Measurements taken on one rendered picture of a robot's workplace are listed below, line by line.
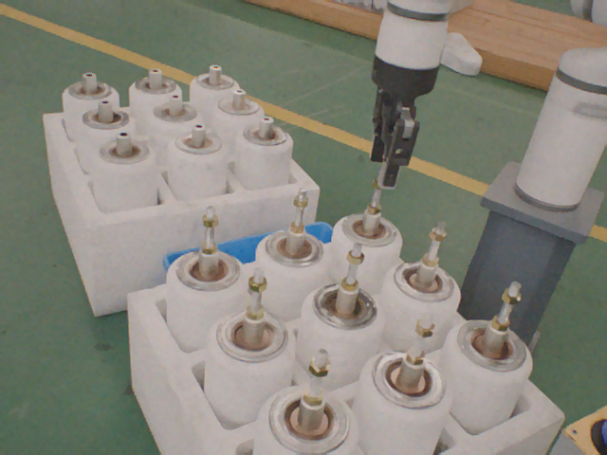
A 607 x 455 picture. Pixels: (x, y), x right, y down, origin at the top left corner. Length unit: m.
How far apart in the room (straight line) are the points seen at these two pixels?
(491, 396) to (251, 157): 0.55
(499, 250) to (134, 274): 0.56
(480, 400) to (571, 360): 0.46
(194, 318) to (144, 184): 0.30
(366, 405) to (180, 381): 0.21
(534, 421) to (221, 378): 0.35
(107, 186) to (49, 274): 0.25
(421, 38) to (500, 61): 1.68
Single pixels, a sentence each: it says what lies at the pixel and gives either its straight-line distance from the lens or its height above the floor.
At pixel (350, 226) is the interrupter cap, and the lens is 0.84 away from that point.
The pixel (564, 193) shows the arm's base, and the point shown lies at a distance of 0.90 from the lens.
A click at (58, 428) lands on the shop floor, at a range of 0.92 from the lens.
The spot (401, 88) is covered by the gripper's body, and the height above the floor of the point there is 0.47.
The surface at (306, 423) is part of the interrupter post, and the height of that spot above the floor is 0.26.
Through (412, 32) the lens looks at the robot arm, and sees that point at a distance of 0.69.
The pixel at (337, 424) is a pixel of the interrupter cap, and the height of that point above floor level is 0.25.
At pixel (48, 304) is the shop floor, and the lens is 1.09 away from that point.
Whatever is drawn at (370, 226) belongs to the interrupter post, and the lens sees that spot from 0.83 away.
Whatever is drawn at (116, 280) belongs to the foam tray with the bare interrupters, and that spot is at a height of 0.07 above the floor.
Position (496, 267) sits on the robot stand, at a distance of 0.95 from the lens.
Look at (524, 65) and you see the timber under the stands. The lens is 2.35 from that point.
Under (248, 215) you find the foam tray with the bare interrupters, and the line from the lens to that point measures 1.02.
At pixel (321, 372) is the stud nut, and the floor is 0.33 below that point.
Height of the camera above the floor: 0.72
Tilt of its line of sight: 34 degrees down
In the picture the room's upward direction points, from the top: 8 degrees clockwise
